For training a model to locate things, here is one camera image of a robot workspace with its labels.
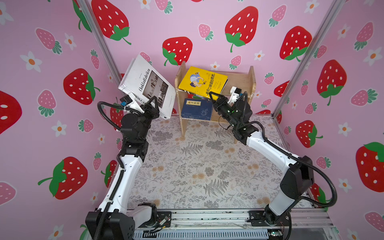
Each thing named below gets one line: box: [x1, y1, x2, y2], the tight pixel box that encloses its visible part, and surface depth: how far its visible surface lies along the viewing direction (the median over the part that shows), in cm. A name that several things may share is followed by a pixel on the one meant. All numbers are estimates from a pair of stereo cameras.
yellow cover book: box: [178, 66, 229, 99], surface depth 74 cm
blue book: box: [181, 98, 213, 121], surface depth 90 cm
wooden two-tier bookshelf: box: [175, 61, 257, 144], surface depth 75 cm
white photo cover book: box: [118, 53, 177, 120], surface depth 65 cm
